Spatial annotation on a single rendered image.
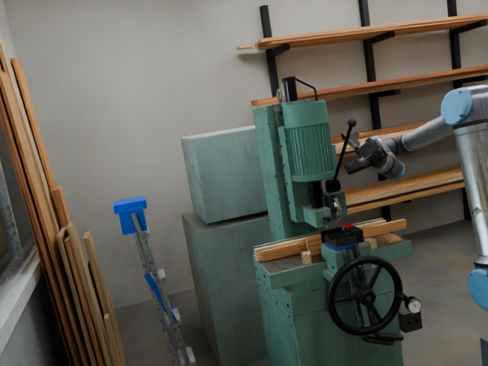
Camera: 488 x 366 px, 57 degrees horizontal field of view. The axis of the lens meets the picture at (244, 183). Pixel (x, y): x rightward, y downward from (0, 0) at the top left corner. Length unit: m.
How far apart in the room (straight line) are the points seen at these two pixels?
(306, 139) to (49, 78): 2.66
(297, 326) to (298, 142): 0.71
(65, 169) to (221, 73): 1.56
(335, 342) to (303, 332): 0.15
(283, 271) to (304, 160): 0.44
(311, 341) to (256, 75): 2.81
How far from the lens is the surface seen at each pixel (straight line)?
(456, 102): 1.62
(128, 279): 4.14
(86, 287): 2.71
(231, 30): 4.17
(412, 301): 1.93
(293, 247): 1.87
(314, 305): 1.81
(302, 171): 1.78
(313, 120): 1.75
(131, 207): 2.26
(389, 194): 4.21
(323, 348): 1.89
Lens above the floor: 1.50
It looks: 9 degrees down
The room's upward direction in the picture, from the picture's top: 9 degrees counter-clockwise
